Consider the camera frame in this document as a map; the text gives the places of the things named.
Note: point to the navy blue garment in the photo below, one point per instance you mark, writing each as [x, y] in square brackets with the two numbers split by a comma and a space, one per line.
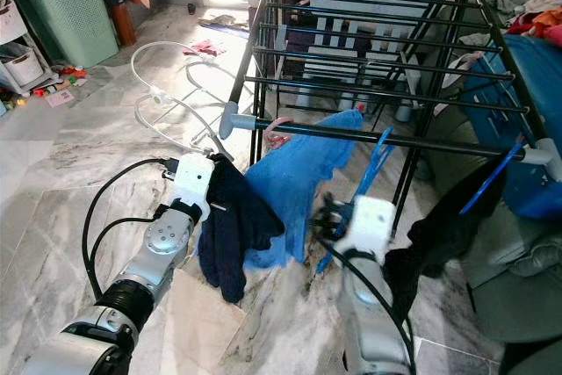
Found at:
[237, 226]

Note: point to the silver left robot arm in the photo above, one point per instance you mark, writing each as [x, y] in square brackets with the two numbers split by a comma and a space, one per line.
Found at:
[149, 261]

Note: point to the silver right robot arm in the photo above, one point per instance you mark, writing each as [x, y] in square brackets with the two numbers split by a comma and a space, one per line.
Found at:
[373, 322]

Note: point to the pink clothes hanger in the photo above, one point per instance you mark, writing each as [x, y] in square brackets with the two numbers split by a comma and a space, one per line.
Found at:
[277, 133]

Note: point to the bright blue garment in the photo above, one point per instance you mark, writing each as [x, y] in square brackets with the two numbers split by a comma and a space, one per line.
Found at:
[303, 182]

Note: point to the black metal drying rack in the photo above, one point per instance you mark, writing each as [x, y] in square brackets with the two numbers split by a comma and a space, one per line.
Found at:
[228, 118]

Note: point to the grey green sofa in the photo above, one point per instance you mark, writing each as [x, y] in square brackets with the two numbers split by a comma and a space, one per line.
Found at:
[518, 287]

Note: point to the small pink cloth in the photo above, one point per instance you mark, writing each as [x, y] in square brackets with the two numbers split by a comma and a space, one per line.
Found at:
[209, 47]

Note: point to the blue door mat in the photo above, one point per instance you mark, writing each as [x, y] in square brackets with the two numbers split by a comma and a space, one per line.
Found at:
[221, 21]

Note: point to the blue storage crate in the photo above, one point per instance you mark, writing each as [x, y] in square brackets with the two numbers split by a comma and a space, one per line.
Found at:
[536, 103]

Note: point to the white drawer cart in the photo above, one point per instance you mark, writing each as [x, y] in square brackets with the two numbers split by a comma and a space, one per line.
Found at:
[22, 63]

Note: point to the pink card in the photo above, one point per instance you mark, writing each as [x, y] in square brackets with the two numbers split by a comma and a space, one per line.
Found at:
[60, 99]

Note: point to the red and white clothes pile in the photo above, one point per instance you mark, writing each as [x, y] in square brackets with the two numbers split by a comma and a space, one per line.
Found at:
[536, 19]

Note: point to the small red toy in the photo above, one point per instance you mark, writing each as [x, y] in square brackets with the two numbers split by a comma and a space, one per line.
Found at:
[70, 71]

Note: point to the green laundry hamper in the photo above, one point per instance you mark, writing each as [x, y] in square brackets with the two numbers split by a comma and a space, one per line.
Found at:
[75, 19]

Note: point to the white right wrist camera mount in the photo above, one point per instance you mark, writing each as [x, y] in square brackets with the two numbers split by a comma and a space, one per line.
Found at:
[373, 226]

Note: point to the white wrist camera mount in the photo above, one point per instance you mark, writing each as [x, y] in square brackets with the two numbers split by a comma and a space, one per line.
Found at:
[195, 183]
[373, 226]

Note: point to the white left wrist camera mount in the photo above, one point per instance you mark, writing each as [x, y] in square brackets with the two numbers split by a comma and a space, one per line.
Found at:
[195, 183]

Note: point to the white tubular bouncer frame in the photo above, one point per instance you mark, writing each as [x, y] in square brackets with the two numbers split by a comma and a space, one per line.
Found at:
[156, 94]

